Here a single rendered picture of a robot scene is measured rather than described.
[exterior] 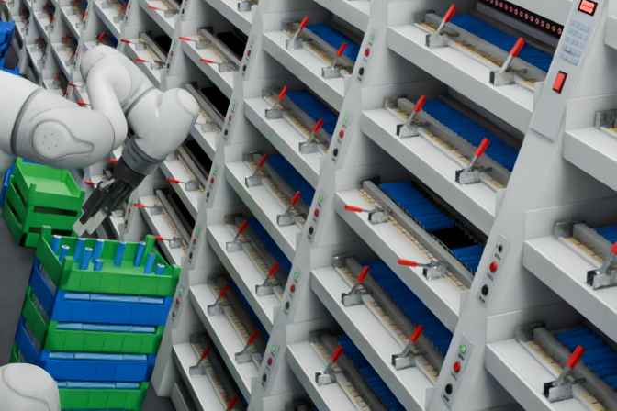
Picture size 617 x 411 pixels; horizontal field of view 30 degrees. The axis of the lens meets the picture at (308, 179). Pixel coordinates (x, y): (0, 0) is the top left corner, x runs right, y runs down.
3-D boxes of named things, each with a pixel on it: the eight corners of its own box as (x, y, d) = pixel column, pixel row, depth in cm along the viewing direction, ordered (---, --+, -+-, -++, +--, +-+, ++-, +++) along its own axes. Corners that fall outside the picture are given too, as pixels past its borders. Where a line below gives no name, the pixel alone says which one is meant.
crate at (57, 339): (42, 350, 274) (50, 320, 272) (20, 311, 290) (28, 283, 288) (157, 354, 290) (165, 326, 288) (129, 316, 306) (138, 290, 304)
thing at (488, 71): (532, 138, 191) (536, 58, 185) (387, 47, 244) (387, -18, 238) (636, 122, 197) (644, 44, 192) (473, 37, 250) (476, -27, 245)
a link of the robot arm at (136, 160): (126, 132, 260) (111, 150, 262) (149, 161, 257) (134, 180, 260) (150, 130, 268) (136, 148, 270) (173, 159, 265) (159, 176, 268)
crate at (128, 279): (58, 290, 269) (66, 259, 267) (34, 253, 286) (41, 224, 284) (173, 297, 285) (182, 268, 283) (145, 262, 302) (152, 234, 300)
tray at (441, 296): (458, 340, 200) (460, 292, 197) (334, 210, 253) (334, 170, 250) (559, 319, 207) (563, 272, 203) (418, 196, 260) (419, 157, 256)
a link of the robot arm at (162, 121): (176, 156, 267) (136, 116, 268) (215, 109, 261) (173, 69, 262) (155, 167, 257) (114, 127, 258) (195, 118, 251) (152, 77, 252)
